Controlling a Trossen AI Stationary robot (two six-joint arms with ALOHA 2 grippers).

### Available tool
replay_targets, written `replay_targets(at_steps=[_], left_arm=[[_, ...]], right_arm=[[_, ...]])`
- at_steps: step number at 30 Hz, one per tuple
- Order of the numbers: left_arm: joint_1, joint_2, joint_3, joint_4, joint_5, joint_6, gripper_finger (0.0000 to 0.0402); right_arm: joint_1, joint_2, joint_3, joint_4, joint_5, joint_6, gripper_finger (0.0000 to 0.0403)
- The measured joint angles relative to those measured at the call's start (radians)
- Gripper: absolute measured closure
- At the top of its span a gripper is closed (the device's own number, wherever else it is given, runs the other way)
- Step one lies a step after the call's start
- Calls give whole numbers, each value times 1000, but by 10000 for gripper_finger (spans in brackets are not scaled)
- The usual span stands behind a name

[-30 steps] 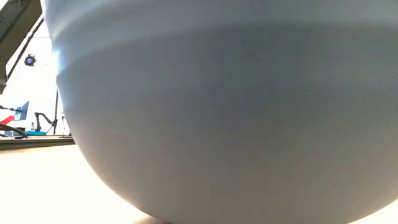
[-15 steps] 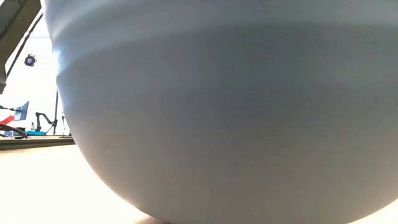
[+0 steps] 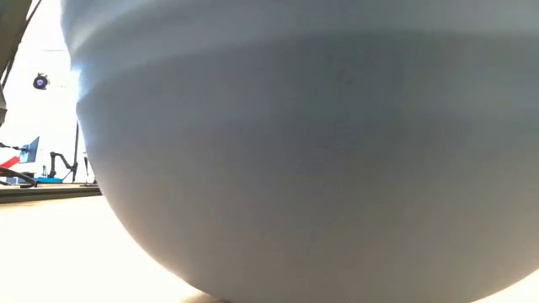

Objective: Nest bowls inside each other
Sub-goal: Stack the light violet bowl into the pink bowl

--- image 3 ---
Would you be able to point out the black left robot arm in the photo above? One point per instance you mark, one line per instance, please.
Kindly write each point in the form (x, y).
(12, 25)

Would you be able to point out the blue monitor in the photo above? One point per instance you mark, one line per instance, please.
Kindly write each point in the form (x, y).
(30, 152)

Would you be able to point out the black aluminium table frame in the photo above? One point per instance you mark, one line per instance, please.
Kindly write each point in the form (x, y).
(50, 193)

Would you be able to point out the cyan tray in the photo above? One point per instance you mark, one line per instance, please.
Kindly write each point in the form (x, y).
(48, 180)

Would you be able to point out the black background robot arm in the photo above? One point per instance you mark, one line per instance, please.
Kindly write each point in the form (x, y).
(52, 166)

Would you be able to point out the red bar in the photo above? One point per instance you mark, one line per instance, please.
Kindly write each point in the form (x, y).
(10, 162)

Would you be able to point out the black pole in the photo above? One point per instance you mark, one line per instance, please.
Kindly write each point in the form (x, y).
(76, 147)

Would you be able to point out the blue bowl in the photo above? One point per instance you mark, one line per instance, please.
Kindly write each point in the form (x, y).
(295, 168)

